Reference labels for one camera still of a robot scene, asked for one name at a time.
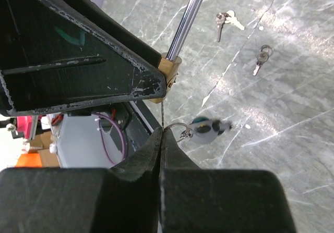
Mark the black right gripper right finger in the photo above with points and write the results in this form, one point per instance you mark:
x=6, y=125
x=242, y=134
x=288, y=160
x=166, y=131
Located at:
x=193, y=199

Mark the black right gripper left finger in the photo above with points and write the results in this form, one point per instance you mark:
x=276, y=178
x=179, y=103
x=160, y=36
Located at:
x=123, y=198

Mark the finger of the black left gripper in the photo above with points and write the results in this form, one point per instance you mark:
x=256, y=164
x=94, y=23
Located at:
x=62, y=55

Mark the key with panda keychain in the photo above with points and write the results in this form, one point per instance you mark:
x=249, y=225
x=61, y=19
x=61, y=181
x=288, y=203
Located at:
x=202, y=130

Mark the small brass padlock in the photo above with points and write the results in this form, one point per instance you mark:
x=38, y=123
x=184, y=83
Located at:
x=170, y=60

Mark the silver key on table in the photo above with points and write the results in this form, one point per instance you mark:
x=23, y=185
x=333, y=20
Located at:
x=232, y=19

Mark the small dark key with ring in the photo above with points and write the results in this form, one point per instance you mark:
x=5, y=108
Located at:
x=220, y=20

